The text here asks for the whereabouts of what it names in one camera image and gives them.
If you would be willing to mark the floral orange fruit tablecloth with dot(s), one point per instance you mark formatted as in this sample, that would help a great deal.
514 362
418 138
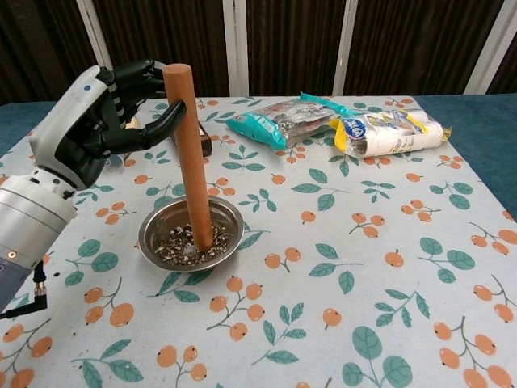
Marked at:
363 283

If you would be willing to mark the dark ribbed partition screen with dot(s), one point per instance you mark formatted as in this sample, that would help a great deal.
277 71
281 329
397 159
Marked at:
291 48

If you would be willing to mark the teal snack bag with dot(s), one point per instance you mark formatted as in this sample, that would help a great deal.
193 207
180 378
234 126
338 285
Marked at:
258 125

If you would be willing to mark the wooden stick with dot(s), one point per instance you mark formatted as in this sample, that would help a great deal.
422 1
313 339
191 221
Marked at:
190 161

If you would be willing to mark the crushed dark spices and garlic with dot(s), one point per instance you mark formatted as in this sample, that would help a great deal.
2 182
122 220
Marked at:
173 242

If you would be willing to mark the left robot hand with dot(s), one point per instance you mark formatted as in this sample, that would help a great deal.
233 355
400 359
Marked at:
72 121

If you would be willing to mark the stainless steel bowl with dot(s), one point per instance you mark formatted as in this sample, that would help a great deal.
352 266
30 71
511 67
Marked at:
226 218

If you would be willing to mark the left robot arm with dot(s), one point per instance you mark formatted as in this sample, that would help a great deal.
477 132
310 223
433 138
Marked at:
28 218

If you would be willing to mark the teal table cover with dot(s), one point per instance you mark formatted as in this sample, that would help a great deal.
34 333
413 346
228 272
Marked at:
476 133

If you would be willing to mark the white frame post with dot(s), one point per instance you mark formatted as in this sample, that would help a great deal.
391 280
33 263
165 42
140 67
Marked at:
346 40
493 48
101 48
235 48

